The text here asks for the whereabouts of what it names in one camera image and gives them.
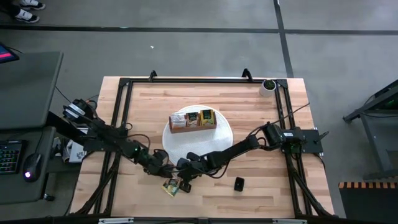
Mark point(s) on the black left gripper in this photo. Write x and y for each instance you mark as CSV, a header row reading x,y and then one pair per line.
x,y
157,168

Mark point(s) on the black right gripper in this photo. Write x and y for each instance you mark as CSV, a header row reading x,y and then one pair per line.
x,y
194,168

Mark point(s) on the yellow green Ahmad tea packet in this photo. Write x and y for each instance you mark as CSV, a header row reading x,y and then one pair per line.
x,y
207,117
170,187

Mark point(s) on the white round woven placemat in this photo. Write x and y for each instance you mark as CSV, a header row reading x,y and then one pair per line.
x,y
199,143

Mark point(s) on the white orange Tazo tea packet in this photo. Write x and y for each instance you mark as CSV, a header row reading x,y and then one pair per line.
x,y
178,120

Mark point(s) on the peach foil Ahmad tea packet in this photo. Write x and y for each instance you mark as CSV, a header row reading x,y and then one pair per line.
x,y
192,119

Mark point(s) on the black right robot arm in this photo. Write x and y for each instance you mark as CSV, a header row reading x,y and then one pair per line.
x,y
242,146

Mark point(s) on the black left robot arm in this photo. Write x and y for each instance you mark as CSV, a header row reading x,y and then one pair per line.
x,y
109,137

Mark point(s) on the wooden tea box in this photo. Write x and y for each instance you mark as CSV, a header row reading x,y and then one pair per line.
x,y
192,127

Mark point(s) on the small black rounded block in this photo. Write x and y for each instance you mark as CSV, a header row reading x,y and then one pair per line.
x,y
238,184

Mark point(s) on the white printed box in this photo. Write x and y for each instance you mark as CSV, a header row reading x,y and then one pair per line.
x,y
74,154

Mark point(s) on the white pot with green plant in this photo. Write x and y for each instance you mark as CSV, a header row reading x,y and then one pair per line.
x,y
268,88

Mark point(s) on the black desk caster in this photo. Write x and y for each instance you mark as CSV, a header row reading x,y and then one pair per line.
x,y
48,197

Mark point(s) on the black computer mouse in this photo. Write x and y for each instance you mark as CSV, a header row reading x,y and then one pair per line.
x,y
32,166

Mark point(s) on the backlit keyboard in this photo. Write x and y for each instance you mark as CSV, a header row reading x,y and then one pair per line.
x,y
9,157

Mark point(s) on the gray side desk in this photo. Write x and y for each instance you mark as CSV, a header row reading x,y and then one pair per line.
x,y
25,93

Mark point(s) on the orange black striped crate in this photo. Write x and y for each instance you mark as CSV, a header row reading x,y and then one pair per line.
x,y
368,199

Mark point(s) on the black metal cart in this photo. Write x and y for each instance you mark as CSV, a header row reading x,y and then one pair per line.
x,y
373,124

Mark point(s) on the tablet screen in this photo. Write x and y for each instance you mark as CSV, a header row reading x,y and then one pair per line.
x,y
7,53

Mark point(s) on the person's shoe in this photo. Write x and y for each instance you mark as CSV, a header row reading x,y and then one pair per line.
x,y
31,4
26,16

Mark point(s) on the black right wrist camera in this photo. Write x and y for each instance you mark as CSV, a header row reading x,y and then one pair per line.
x,y
184,163

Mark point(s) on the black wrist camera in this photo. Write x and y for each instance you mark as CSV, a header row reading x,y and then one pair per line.
x,y
184,163
161,155

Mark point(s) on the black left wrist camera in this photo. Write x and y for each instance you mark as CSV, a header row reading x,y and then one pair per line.
x,y
161,155

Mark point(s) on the silver metal bracket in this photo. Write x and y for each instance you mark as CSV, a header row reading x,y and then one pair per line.
x,y
289,221
115,220

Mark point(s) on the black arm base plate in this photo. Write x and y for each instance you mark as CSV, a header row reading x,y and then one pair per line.
x,y
312,141
93,146

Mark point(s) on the black aluminium table frame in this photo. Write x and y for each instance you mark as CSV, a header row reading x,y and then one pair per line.
x,y
202,80

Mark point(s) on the black frame clamp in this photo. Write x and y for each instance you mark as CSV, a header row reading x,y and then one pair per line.
x,y
247,74
152,75

